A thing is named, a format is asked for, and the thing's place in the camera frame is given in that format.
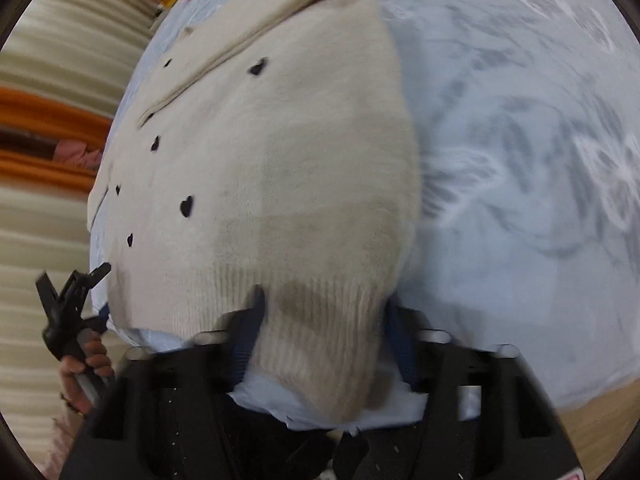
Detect cream striped curtain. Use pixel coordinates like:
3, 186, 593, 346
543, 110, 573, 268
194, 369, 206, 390
1, 0, 155, 464

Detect cream knit sweater black hearts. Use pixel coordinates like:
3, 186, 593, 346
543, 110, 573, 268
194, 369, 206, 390
88, 0, 420, 422

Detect light blue butterfly bed cover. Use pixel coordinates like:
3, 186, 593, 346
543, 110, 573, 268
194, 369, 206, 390
88, 0, 640, 435

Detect pink clothes on shelf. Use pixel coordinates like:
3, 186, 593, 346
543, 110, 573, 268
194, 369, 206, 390
52, 140, 103, 171

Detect person's left hand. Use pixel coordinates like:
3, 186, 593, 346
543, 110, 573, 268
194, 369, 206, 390
58, 332, 114, 415

